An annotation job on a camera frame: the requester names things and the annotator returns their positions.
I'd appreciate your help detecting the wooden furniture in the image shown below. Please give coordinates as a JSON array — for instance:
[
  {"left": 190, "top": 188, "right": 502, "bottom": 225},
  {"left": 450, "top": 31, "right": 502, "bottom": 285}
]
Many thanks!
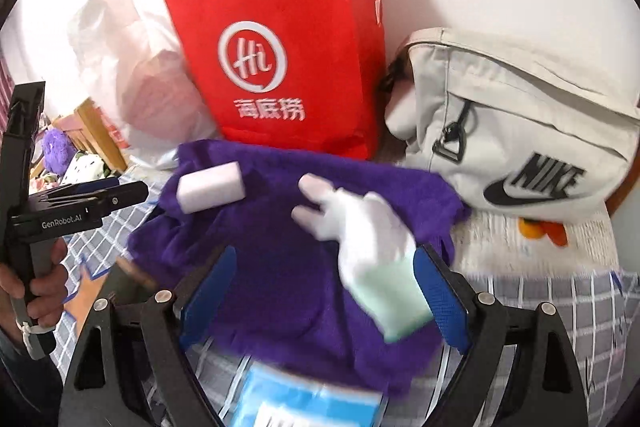
[{"left": 54, "top": 99, "right": 131, "bottom": 174}]

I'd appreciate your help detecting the white glove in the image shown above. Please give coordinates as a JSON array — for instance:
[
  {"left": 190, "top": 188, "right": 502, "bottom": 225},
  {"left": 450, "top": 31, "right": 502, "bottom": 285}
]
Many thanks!
[{"left": 291, "top": 173, "right": 435, "bottom": 343}]

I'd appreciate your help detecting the beige backpack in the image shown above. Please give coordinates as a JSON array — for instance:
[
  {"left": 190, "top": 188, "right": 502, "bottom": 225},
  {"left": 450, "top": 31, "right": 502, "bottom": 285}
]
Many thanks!
[{"left": 382, "top": 27, "right": 640, "bottom": 214}]

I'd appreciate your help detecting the person's left hand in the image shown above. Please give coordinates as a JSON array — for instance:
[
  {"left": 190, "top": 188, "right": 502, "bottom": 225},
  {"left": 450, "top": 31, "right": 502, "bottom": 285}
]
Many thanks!
[{"left": 0, "top": 238, "right": 70, "bottom": 331}]

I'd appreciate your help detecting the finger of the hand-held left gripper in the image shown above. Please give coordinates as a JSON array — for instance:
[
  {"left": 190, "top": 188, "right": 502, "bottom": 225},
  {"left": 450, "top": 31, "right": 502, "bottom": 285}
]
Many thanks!
[
  {"left": 31, "top": 178, "right": 122, "bottom": 204},
  {"left": 89, "top": 181, "right": 150, "bottom": 216}
]

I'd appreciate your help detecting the purple towel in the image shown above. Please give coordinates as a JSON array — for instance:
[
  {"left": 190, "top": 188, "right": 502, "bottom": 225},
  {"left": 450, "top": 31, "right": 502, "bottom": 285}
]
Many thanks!
[{"left": 127, "top": 139, "right": 473, "bottom": 400}]

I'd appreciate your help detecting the white sponge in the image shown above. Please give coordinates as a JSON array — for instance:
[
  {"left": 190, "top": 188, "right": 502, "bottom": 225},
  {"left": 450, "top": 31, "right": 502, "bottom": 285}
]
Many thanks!
[{"left": 176, "top": 161, "right": 247, "bottom": 215}]

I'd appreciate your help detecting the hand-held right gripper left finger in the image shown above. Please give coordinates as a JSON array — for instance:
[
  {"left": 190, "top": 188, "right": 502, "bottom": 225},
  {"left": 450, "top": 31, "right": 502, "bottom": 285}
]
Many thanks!
[{"left": 60, "top": 245, "right": 238, "bottom": 427}]

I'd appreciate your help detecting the blue packet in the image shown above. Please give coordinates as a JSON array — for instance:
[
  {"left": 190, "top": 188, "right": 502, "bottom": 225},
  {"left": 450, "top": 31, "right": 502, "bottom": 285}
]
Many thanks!
[{"left": 232, "top": 364, "right": 386, "bottom": 427}]

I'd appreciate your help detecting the purple plush toy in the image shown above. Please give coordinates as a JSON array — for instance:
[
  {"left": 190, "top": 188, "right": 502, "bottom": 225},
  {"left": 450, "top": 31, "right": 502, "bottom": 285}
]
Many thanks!
[{"left": 42, "top": 129, "right": 76, "bottom": 176}]

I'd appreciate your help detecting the white printed blanket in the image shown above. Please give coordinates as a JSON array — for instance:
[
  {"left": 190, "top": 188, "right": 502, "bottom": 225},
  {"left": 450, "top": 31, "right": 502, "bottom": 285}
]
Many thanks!
[{"left": 452, "top": 202, "right": 623, "bottom": 278}]

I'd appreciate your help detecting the grey checkered bedsheet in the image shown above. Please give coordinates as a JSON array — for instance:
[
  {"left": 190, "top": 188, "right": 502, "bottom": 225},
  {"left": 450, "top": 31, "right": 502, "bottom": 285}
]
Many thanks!
[{"left": 45, "top": 187, "right": 640, "bottom": 427}]

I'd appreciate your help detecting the white plastic bag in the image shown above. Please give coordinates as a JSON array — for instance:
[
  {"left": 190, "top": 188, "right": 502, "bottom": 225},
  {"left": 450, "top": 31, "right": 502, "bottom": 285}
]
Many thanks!
[{"left": 67, "top": 0, "right": 224, "bottom": 170}]

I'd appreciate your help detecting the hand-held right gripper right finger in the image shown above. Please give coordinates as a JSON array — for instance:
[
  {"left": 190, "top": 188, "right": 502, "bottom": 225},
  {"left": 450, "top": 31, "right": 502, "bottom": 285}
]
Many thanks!
[{"left": 412, "top": 244, "right": 593, "bottom": 427}]

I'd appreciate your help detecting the red paper bag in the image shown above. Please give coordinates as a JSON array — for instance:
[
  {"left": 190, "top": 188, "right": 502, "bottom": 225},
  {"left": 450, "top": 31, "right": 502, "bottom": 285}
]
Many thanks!
[{"left": 161, "top": 0, "right": 386, "bottom": 160}]

